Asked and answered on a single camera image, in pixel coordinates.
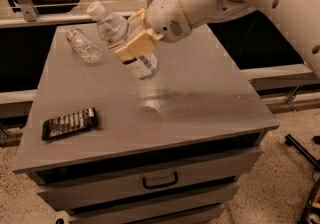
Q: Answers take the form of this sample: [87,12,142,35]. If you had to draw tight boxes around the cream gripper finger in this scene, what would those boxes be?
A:
[115,28,164,61]
[127,8,150,40]

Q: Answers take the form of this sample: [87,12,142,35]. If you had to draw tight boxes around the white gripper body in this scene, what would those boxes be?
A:
[146,0,192,42]

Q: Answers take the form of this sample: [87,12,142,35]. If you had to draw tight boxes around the blue label plastic water bottle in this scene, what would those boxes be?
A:
[87,1,158,80]

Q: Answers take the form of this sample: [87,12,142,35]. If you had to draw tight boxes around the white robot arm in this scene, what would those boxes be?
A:
[115,0,320,77]

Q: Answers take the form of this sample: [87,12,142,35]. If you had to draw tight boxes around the clear empty plastic bottle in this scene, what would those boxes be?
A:
[66,27,103,64]

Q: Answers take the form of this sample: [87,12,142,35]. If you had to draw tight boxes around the black snack packet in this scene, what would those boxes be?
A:
[42,107,98,141]

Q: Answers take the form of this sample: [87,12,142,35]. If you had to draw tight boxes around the grey drawer cabinet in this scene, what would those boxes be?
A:
[12,17,280,224]

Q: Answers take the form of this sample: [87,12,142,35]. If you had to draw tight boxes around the top grey drawer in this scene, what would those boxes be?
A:
[37,146,261,213]

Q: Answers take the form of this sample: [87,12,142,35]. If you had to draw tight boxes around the grey drawer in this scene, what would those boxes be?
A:
[37,146,261,213]
[70,177,239,224]

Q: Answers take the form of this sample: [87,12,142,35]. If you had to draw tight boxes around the black stand leg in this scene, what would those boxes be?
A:
[285,134,320,171]

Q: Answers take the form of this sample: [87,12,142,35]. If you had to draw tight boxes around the black drawer handle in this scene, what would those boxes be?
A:
[142,171,179,190]

